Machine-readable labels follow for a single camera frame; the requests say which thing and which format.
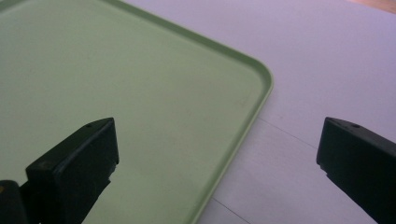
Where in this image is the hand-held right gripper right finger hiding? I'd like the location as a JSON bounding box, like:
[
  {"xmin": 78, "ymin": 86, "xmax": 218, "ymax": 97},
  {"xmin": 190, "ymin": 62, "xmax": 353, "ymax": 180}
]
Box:
[{"xmin": 316, "ymin": 116, "xmax": 396, "ymax": 224}]

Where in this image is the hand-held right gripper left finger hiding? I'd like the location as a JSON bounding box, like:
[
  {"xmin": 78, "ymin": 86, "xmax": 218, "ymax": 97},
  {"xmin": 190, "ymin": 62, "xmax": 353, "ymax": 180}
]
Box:
[{"xmin": 20, "ymin": 117, "xmax": 120, "ymax": 224}]

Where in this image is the green plastic tray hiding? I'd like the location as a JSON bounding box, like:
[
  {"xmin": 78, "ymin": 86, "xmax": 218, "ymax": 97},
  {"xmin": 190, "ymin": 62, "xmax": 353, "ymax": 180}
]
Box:
[{"xmin": 0, "ymin": 0, "xmax": 275, "ymax": 224}]

